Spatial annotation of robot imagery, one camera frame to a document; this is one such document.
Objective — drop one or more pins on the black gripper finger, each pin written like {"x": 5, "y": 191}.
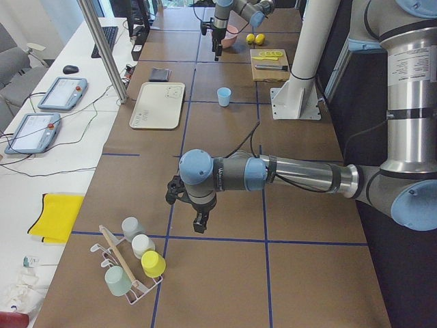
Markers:
{"x": 200, "y": 223}
{"x": 217, "y": 49}

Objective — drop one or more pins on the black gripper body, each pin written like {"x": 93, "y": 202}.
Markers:
{"x": 203, "y": 209}
{"x": 217, "y": 35}

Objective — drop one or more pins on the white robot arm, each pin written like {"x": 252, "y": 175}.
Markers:
{"x": 203, "y": 176}

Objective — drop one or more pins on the light blue cup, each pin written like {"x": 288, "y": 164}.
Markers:
{"x": 224, "y": 95}

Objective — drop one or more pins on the yellow upturned cup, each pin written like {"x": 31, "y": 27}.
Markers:
{"x": 153, "y": 264}

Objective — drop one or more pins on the white upturned cup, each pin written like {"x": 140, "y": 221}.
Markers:
{"x": 142, "y": 243}

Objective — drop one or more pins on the grey upturned cup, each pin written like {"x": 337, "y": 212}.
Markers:
{"x": 132, "y": 227}

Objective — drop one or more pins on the white cup rack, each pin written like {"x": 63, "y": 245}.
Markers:
{"x": 112, "y": 256}

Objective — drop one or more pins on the green upturned cup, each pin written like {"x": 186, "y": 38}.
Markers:
{"x": 117, "y": 280}

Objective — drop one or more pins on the pink bowl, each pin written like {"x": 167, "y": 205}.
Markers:
{"x": 230, "y": 36}

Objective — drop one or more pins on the yellow lemon near bowl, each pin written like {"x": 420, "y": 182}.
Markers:
{"x": 250, "y": 38}

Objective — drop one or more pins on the yellow lemon near edge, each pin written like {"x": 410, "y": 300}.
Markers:
{"x": 260, "y": 39}

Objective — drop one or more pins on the wooden cutting board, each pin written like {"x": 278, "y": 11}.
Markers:
{"x": 268, "y": 75}

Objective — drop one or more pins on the black steel rod tool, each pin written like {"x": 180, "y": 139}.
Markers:
{"x": 271, "y": 67}

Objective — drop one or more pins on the yellow plastic knife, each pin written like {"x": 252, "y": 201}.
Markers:
{"x": 259, "y": 58}

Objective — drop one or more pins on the grey folded cloth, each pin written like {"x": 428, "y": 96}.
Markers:
{"x": 159, "y": 75}

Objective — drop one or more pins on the black labelled bar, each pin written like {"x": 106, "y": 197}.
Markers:
{"x": 140, "y": 34}

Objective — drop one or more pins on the cream bear tray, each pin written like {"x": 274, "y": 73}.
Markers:
{"x": 158, "y": 106}

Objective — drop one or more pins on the black monitor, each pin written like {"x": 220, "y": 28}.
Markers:
{"x": 137, "y": 15}

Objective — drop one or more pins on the upper red black connector board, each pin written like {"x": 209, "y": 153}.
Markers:
{"x": 129, "y": 71}

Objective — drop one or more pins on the black computer mouse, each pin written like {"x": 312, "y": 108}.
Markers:
{"x": 70, "y": 69}

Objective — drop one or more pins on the upper teach pendant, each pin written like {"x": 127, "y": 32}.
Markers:
{"x": 64, "y": 94}

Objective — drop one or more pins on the teach pendant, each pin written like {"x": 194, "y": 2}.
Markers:
{"x": 64, "y": 94}
{"x": 34, "y": 134}

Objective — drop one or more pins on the lower teach pendant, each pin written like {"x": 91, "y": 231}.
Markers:
{"x": 34, "y": 134}

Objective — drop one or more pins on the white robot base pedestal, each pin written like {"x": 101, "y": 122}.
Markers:
{"x": 297, "y": 99}

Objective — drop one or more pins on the aluminium frame post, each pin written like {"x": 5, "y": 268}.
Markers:
{"x": 100, "y": 40}

